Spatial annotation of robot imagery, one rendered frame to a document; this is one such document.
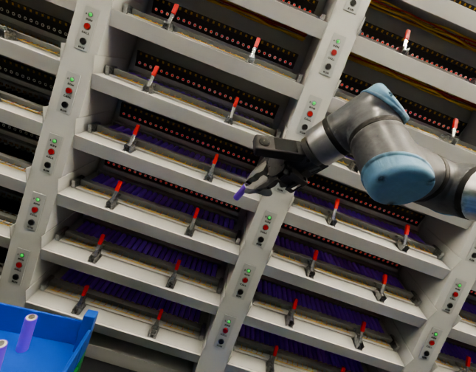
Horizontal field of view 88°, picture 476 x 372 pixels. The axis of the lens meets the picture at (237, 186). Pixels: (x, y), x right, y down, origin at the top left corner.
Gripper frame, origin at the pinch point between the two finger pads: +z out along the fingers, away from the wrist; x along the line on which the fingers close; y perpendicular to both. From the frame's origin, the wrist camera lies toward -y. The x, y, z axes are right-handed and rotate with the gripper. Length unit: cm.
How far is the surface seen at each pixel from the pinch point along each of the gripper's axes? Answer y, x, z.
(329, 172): 25.8, 13.0, -11.6
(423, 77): 33, 35, -45
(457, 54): 55, 60, -59
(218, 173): 1.5, 15.1, 15.4
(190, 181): -6.9, 8.6, 18.7
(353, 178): 32.8, 11.7, -15.8
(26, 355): -28, -38, 25
